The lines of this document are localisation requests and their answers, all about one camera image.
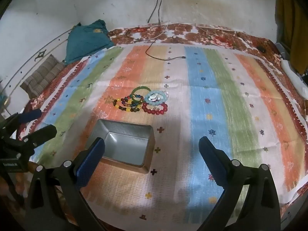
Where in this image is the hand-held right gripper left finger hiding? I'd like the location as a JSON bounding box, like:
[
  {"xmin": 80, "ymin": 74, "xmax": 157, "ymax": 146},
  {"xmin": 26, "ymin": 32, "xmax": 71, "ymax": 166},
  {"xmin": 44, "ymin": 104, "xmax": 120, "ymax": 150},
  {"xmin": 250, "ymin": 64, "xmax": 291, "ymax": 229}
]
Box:
[{"xmin": 24, "ymin": 137, "xmax": 106, "ymax": 231}]

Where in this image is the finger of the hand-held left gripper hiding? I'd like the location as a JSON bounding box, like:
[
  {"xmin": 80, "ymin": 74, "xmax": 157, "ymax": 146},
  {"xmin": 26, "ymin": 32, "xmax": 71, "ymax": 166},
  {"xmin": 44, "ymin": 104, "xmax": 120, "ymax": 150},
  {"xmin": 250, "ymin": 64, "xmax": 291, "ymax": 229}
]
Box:
[
  {"xmin": 0, "ymin": 109, "xmax": 42, "ymax": 137},
  {"xmin": 14, "ymin": 125, "xmax": 57, "ymax": 155}
]

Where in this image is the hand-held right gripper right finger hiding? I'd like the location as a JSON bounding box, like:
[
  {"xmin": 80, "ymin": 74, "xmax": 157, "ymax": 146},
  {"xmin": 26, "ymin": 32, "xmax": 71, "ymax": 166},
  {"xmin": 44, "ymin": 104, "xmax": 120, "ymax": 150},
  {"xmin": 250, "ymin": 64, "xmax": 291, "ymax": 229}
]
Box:
[{"xmin": 199, "ymin": 136, "xmax": 282, "ymax": 231}]

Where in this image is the silver metal tin box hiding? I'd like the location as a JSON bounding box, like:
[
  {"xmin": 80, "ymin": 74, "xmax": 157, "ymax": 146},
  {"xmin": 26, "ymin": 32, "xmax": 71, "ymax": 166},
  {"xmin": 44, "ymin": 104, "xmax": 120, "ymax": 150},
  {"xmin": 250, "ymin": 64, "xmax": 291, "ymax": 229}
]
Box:
[{"xmin": 87, "ymin": 119, "xmax": 155, "ymax": 174}]

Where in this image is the multicolour bead bracelet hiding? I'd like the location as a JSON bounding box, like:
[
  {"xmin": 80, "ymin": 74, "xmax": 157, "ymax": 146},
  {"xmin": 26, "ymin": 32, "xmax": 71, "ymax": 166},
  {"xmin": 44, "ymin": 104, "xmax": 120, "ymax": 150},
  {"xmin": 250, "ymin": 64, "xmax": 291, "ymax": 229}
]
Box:
[{"xmin": 113, "ymin": 96, "xmax": 144, "ymax": 113}]

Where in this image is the red bead bracelet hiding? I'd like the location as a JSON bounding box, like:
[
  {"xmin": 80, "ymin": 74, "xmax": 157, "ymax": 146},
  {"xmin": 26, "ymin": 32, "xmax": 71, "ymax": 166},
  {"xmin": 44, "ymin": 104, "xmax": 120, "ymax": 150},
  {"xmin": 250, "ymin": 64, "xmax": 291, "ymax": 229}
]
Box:
[{"xmin": 141, "ymin": 102, "xmax": 168, "ymax": 116}]

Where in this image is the green jade bangle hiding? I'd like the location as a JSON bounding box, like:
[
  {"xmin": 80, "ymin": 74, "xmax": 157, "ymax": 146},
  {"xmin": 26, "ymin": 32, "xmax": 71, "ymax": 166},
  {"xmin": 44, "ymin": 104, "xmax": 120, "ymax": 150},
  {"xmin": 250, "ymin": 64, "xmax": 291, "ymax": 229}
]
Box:
[{"xmin": 131, "ymin": 87, "xmax": 151, "ymax": 102}]

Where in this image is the light blue bead bracelet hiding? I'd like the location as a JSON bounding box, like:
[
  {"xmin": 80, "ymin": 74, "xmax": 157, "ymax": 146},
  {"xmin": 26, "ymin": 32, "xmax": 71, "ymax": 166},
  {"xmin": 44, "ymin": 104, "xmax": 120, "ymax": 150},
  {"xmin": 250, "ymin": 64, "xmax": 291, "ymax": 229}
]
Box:
[{"xmin": 144, "ymin": 90, "xmax": 168, "ymax": 106}]

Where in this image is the striped grey cushion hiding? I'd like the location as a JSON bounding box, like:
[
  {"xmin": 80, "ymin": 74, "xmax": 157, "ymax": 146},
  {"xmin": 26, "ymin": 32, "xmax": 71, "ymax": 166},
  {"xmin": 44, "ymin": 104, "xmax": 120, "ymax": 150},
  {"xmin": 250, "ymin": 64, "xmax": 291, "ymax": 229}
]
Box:
[{"xmin": 20, "ymin": 54, "xmax": 65, "ymax": 99}]

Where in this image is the striped pastel mat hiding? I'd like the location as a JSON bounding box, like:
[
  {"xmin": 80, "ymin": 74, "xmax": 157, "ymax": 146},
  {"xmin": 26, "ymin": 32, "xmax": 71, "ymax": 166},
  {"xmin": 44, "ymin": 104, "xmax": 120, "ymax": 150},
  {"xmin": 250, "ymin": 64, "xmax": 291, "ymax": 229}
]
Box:
[{"xmin": 36, "ymin": 44, "xmax": 308, "ymax": 225}]

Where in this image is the teal cloth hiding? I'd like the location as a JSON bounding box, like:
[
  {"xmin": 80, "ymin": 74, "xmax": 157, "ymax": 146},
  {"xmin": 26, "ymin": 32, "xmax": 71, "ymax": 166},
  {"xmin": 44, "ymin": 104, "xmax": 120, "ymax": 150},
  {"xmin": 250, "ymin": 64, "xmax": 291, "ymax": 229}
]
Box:
[{"xmin": 64, "ymin": 19, "xmax": 116, "ymax": 64}]

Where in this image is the yellow hanging cloth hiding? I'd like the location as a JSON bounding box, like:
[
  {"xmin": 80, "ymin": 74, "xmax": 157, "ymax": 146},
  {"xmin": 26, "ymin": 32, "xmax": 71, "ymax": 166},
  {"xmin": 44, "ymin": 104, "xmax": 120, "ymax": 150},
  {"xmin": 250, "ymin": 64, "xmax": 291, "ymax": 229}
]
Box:
[{"xmin": 274, "ymin": 0, "xmax": 308, "ymax": 74}]

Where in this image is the metal headboard rail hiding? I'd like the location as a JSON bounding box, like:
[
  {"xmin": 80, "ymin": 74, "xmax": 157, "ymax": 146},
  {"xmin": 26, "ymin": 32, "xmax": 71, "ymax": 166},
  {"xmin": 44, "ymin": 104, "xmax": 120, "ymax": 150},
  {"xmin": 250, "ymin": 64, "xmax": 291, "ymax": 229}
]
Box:
[{"xmin": 0, "ymin": 25, "xmax": 77, "ymax": 97}]

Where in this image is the black charger cable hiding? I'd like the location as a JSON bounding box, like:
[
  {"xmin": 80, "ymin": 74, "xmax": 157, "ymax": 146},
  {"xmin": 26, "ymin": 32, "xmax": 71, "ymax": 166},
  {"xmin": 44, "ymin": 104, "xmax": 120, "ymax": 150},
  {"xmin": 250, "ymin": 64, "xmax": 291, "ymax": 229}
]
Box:
[{"xmin": 145, "ymin": 0, "xmax": 187, "ymax": 61}]

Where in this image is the thin black cable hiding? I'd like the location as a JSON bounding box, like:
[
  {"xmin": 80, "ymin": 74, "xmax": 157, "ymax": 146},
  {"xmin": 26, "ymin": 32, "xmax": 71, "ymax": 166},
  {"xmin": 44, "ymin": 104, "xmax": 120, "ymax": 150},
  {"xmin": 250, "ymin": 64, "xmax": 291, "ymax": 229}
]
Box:
[{"xmin": 147, "ymin": 0, "xmax": 161, "ymax": 23}]

